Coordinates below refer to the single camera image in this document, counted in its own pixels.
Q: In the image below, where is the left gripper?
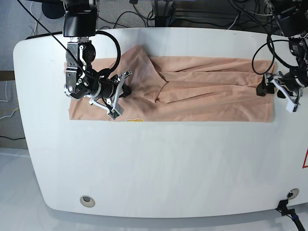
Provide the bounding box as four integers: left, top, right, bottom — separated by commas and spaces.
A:
256, 71, 308, 105

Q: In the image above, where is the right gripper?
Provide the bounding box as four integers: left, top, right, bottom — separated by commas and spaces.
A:
88, 71, 132, 113

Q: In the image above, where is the peach pink T-shirt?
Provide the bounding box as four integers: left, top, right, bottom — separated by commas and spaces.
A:
63, 44, 277, 124

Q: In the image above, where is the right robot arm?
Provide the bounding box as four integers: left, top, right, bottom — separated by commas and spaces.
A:
62, 0, 132, 119

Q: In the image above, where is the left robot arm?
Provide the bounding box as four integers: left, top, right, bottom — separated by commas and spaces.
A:
256, 0, 308, 113

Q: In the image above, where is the red triangle warning sticker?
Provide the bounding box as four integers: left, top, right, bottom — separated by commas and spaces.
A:
302, 149, 308, 168

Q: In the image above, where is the black round stand base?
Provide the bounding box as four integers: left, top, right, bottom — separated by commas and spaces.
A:
41, 0, 65, 19

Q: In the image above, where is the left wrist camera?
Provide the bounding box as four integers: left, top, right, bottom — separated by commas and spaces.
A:
286, 101, 299, 113

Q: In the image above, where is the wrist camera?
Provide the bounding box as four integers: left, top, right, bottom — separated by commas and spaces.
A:
286, 101, 299, 113
107, 104, 124, 120

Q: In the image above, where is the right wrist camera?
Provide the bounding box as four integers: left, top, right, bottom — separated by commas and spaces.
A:
107, 104, 124, 120

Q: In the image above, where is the black equipment frame base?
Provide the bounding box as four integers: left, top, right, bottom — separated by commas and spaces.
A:
154, 0, 183, 27

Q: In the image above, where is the right table cable grommet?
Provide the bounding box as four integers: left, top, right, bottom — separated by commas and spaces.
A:
287, 188, 299, 200

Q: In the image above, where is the table cable grommet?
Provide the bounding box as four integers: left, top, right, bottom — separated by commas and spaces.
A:
287, 188, 299, 200
80, 195, 95, 208

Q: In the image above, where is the white floor cable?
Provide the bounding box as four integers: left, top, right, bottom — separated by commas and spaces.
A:
29, 0, 39, 37

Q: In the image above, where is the black clamp with cable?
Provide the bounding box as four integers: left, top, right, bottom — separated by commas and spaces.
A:
276, 199, 305, 231

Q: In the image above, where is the left table cable grommet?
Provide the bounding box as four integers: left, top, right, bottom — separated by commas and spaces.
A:
80, 195, 95, 208

